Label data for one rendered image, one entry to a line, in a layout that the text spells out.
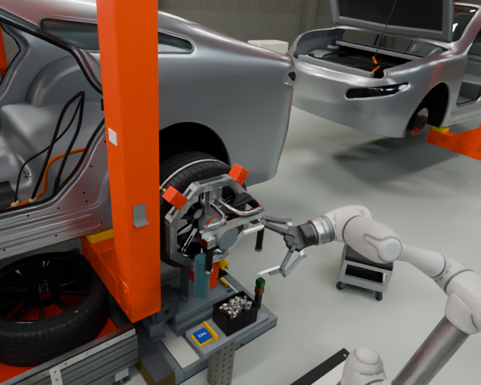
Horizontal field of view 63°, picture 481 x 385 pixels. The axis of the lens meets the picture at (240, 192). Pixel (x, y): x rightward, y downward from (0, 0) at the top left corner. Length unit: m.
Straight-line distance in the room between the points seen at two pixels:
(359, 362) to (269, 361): 0.87
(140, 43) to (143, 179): 0.53
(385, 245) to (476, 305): 0.52
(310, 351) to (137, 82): 1.98
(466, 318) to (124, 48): 1.50
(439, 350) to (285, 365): 1.19
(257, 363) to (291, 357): 0.22
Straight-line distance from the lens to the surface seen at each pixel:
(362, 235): 1.20
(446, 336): 1.69
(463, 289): 1.63
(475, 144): 5.19
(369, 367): 1.92
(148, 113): 1.59
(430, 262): 1.62
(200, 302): 2.64
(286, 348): 2.75
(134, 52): 1.52
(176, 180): 2.05
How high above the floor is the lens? 2.05
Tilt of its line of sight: 28 degrees down
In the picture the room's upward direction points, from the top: 6 degrees clockwise
